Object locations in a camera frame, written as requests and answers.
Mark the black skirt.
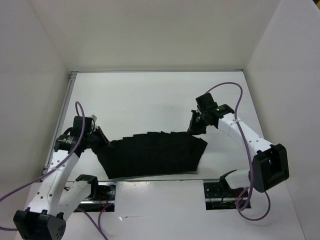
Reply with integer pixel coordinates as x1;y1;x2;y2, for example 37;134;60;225
95;131;208;179

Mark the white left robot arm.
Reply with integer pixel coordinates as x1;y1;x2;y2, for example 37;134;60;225
13;115;108;240

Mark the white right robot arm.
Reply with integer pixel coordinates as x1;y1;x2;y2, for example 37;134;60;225
187;92;290;197

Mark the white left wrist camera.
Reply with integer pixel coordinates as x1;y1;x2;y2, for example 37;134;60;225
89;114;98;130

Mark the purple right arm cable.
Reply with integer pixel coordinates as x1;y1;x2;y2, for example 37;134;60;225
203;81;272;221

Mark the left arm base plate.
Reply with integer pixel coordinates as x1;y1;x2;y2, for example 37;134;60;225
77;182;117;213

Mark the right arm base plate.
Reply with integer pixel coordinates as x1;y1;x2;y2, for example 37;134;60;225
203;181;243;211

